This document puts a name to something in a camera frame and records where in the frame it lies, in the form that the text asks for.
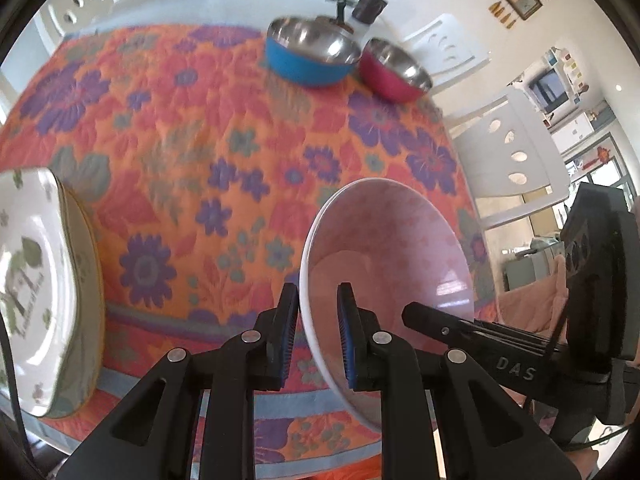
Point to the large white green-flower plate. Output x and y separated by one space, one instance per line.
30 240

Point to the television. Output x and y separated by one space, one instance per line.
549 90

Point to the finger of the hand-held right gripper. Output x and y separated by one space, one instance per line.
440 327
525 332

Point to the pink cloth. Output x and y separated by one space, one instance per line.
530 305

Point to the pink dotted bowl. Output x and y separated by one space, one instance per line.
390 240

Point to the hanging gourd ornaments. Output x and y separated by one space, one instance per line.
502 15

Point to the black manual coffee grinder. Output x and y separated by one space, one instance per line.
370 5

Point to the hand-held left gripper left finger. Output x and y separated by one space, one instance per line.
287 330

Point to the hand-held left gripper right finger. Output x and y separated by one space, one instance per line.
345 330

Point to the white cut-out chair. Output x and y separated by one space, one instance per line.
465 45
85 5
500 170

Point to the blue steel-lined bowl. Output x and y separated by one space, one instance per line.
300 67

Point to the orange floral tablecloth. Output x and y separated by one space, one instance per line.
175 160

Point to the magenta steel-lined bowl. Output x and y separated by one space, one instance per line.
385 80

